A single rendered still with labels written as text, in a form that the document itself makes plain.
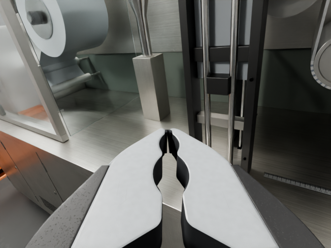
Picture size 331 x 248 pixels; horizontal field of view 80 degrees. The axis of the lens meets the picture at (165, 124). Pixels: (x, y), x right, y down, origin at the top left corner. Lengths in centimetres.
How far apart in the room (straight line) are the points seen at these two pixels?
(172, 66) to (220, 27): 61
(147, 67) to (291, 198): 61
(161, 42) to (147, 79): 30
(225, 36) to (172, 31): 57
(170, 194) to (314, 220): 31
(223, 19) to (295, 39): 45
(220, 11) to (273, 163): 42
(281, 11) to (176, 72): 62
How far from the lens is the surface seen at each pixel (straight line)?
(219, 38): 47
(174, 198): 53
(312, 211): 56
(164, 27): 104
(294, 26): 88
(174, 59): 104
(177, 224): 62
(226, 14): 47
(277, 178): 60
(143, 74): 82
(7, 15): 83
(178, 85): 107
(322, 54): 56
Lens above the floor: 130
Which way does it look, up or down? 29 degrees down
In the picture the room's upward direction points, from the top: 8 degrees counter-clockwise
